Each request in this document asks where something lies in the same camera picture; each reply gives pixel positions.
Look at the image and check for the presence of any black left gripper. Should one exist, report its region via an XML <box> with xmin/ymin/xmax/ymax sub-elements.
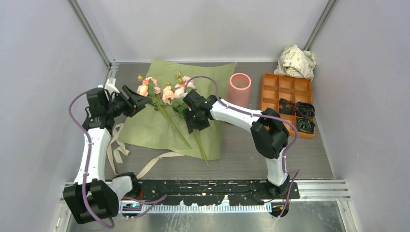
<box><xmin>105</xmin><ymin>86</ymin><xmax>151</xmax><ymax>118</ymax></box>

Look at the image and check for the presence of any pink flower stem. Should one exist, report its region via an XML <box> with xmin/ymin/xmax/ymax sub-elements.
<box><xmin>137</xmin><ymin>75</ymin><xmax>190</xmax><ymax>149</ymax></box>
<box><xmin>161</xmin><ymin>72</ymin><xmax>209</xmax><ymax>165</ymax></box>

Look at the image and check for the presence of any peach paper bouquet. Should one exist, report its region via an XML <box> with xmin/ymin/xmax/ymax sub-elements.
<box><xmin>119</xmin><ymin>59</ymin><xmax>236</xmax><ymax>160</ymax></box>

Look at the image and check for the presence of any pink cylindrical vase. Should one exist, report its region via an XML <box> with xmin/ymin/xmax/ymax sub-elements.
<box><xmin>225</xmin><ymin>73</ymin><xmax>251</xmax><ymax>108</ymax></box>

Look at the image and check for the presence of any beige ribbon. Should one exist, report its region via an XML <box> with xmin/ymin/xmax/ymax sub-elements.
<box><xmin>106</xmin><ymin>123</ymin><xmax>184</xmax><ymax>179</ymax></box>

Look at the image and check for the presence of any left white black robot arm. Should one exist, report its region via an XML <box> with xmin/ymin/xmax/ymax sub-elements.
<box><xmin>63</xmin><ymin>85</ymin><xmax>151</xmax><ymax>229</ymax></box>

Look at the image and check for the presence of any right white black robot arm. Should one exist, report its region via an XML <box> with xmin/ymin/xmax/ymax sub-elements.
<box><xmin>183</xmin><ymin>90</ymin><xmax>290</xmax><ymax>199</ymax></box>

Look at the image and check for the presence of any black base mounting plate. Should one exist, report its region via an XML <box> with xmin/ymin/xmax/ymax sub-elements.
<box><xmin>128</xmin><ymin>179</ymin><xmax>300</xmax><ymax>206</ymax></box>

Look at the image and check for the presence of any orange compartment tray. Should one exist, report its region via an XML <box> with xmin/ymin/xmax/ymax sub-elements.
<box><xmin>260</xmin><ymin>72</ymin><xmax>316</xmax><ymax>139</ymax></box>

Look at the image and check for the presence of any crumpled white patterned cloth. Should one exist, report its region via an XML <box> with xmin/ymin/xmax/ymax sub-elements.
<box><xmin>274</xmin><ymin>45</ymin><xmax>317</xmax><ymax>80</ymax></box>

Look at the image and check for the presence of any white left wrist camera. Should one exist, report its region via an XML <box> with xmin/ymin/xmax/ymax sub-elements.
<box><xmin>103</xmin><ymin>78</ymin><xmax>120</xmax><ymax>94</ymax></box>

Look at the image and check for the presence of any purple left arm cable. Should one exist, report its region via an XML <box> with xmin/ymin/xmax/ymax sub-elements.
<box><xmin>68</xmin><ymin>90</ymin><xmax>168</xmax><ymax>229</ymax></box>

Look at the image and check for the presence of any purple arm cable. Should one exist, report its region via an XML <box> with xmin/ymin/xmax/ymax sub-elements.
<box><xmin>183</xmin><ymin>75</ymin><xmax>300</xmax><ymax>220</ymax></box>
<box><xmin>68</xmin><ymin>90</ymin><xmax>168</xmax><ymax>229</ymax></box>

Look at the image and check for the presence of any dark patterned hair tie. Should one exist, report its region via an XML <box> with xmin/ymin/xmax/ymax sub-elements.
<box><xmin>278</xmin><ymin>98</ymin><xmax>316</xmax><ymax>119</ymax></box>

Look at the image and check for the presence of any teal patterned hair tie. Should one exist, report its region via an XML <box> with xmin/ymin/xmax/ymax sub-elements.
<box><xmin>296</xmin><ymin>117</ymin><xmax>316</xmax><ymax>134</ymax></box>

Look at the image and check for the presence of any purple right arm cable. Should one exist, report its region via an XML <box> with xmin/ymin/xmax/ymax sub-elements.
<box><xmin>183</xmin><ymin>75</ymin><xmax>300</xmax><ymax>220</ymax></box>

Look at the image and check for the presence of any aluminium front rail frame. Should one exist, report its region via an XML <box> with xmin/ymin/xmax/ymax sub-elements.
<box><xmin>59</xmin><ymin>180</ymin><xmax>351</xmax><ymax>215</ymax></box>

